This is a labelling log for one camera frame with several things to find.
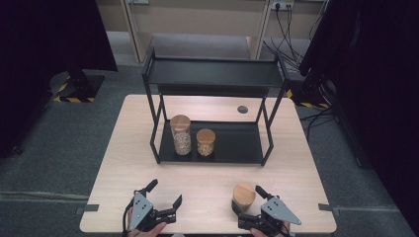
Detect person's left hand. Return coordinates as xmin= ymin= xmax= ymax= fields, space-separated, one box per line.
xmin=126 ymin=210 xmax=168 ymax=237

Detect black metal two-tier shelf rack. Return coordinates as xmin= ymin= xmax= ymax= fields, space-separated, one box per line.
xmin=141 ymin=47 xmax=291 ymax=167

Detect stand base with striped tape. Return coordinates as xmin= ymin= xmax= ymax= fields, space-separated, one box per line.
xmin=286 ymin=73 xmax=334 ymax=110
xmin=48 ymin=69 xmax=106 ymax=104

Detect black cables from outlet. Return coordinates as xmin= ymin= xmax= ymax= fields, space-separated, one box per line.
xmin=262 ymin=3 xmax=330 ymax=72

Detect medium glass jar wooden lid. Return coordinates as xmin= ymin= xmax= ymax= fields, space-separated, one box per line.
xmin=196 ymin=128 xmax=217 ymax=158

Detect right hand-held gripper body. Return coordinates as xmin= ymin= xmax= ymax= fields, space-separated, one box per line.
xmin=237 ymin=196 xmax=302 ymax=237

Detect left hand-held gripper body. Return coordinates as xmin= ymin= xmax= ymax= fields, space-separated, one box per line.
xmin=127 ymin=190 xmax=178 ymax=232

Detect beige wooden cabinet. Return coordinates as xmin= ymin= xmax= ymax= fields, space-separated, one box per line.
xmin=95 ymin=0 xmax=275 ymax=63

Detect person's right hand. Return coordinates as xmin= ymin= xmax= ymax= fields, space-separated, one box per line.
xmin=249 ymin=220 xmax=293 ymax=237

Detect dark curtain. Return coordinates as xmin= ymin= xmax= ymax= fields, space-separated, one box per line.
xmin=298 ymin=0 xmax=419 ymax=236
xmin=0 ymin=0 xmax=119 ymax=159

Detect black cables on floor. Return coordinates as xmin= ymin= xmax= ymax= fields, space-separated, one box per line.
xmin=297 ymin=106 xmax=340 ymax=141

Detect short glass jar wooden lid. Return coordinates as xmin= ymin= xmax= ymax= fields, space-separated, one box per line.
xmin=231 ymin=183 xmax=257 ymax=213

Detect tall glass jar wooden lid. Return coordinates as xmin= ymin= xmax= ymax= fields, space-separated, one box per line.
xmin=169 ymin=114 xmax=193 ymax=156

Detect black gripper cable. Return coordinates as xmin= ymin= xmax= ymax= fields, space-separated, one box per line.
xmin=122 ymin=200 xmax=135 ymax=237

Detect white wall power outlet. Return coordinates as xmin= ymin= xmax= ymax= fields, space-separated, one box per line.
xmin=270 ymin=0 xmax=295 ymax=10

